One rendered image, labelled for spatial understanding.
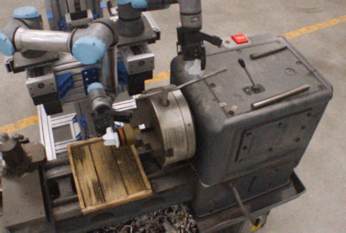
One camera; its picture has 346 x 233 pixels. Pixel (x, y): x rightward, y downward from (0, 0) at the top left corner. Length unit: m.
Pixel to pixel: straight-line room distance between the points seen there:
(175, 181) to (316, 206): 1.39
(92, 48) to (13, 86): 2.24
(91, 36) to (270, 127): 0.78
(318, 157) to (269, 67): 1.54
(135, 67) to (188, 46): 0.57
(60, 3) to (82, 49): 0.54
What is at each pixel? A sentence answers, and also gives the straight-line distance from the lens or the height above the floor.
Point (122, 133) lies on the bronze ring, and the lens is 1.38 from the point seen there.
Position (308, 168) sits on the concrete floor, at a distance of 2.84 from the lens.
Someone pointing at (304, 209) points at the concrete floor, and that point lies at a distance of 2.63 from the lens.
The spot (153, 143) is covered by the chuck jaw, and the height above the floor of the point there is 1.11.
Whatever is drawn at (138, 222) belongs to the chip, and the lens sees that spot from 1.77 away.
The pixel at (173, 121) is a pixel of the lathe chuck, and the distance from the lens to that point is 1.29.
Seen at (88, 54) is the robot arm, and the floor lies 1.37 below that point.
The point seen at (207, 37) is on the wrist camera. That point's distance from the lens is 1.25.
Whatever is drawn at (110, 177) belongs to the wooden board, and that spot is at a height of 0.89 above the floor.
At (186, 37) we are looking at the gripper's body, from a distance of 1.21.
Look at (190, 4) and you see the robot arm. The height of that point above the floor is 1.60.
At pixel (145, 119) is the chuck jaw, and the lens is 1.40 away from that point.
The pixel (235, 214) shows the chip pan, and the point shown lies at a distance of 1.86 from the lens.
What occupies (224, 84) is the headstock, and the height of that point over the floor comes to 1.26.
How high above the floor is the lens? 2.17
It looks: 45 degrees down
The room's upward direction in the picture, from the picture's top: 2 degrees clockwise
